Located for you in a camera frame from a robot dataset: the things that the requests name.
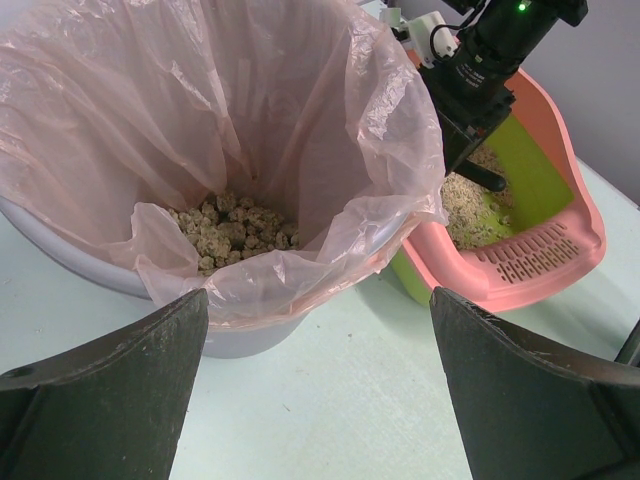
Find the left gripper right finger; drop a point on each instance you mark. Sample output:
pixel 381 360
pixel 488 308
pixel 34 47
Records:
pixel 528 407

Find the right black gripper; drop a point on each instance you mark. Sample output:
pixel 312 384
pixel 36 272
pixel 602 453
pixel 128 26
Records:
pixel 471 102

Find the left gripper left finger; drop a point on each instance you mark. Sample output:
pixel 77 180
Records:
pixel 112 408

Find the pink green litter box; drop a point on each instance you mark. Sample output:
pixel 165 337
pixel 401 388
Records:
pixel 556 234

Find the black slotted litter scoop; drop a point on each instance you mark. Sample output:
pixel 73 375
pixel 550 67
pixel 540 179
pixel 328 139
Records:
pixel 481 176

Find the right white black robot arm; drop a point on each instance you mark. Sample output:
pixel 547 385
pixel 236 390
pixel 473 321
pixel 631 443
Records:
pixel 507 31

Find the beige cat litter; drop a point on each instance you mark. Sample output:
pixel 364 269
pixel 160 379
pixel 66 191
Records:
pixel 477 216

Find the litter clumps in bucket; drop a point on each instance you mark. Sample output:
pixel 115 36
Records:
pixel 226 229

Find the pink plastic bin liner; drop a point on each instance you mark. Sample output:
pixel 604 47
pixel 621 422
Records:
pixel 114 114

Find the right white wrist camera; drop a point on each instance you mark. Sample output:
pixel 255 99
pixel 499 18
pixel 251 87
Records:
pixel 427 36

